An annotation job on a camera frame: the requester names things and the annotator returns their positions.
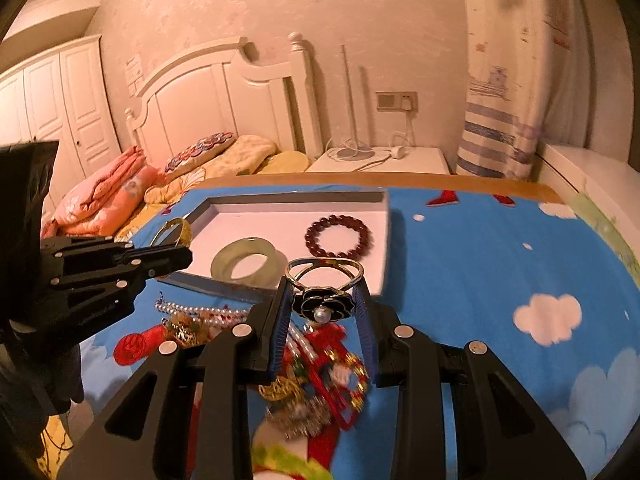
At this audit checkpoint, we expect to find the blue cartoon printed blanket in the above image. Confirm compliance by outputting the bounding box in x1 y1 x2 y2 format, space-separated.
80 185 640 480

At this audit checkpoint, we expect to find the gold round pendant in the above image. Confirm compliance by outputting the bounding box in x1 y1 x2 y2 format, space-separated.
260 377 301 403

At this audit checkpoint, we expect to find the red and gold bracelet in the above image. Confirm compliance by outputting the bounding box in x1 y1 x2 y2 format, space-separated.
307 325 371 431

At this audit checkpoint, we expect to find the wall socket plate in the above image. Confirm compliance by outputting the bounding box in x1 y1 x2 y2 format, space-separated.
376 91 418 112

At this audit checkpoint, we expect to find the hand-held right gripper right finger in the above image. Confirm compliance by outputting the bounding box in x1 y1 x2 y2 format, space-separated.
350 274 587 480

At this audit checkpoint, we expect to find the white cabinet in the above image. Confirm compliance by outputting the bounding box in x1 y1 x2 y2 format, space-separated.
537 142 640 241

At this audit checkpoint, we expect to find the person's left forearm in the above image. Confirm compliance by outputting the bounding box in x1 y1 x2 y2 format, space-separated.
0 330 86 461

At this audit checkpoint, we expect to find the printed striped curtain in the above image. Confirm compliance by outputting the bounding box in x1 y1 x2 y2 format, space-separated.
457 0 591 181

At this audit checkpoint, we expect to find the plain gold bangle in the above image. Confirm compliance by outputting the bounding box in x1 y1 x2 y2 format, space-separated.
150 217 193 251

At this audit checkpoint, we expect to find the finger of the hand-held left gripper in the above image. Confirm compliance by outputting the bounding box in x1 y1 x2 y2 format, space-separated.
40 236 194 286
10 275 151 343

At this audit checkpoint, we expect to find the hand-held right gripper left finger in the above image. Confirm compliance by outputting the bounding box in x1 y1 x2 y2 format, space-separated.
57 276 293 480

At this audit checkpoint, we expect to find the black flower gold bangle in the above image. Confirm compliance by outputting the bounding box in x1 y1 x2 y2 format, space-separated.
285 257 365 323

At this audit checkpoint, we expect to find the white charging cable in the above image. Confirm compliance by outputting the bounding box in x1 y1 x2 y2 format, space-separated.
360 110 418 171

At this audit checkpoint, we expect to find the green jade bangle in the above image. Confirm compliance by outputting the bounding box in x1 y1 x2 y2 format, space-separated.
210 236 282 283

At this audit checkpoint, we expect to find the white wooden headboard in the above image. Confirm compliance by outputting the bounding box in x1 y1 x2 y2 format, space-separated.
125 32 323 168

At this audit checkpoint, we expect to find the white wardrobe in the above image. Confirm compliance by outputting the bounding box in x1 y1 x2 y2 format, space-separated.
0 35 122 181

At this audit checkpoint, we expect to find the white pole lamp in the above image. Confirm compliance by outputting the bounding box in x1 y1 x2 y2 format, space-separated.
327 45 376 161

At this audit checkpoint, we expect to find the white nightstand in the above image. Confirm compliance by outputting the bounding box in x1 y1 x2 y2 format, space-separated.
305 146 451 176

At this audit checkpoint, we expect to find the yellow pillow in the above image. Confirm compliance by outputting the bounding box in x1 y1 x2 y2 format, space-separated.
257 150 311 176

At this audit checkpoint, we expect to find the white pearl necklace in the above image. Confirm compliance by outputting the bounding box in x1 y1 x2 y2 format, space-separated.
155 295 251 328

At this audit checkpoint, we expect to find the white jewelry tray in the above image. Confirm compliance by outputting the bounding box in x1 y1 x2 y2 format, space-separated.
159 189 392 306

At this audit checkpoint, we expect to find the folded pink quilt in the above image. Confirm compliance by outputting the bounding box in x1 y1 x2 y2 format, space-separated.
42 146 161 238

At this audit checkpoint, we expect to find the cream blanket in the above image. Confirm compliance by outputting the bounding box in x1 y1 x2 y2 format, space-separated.
145 135 278 206

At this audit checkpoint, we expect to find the embroidered pillow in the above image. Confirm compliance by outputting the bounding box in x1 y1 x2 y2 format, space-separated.
164 131 238 173

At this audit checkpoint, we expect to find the dark red bead bracelet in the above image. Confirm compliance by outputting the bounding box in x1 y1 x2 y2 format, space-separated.
305 215 375 260

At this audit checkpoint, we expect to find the white wall sticker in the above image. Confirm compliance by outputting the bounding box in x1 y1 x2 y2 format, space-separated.
125 52 143 98

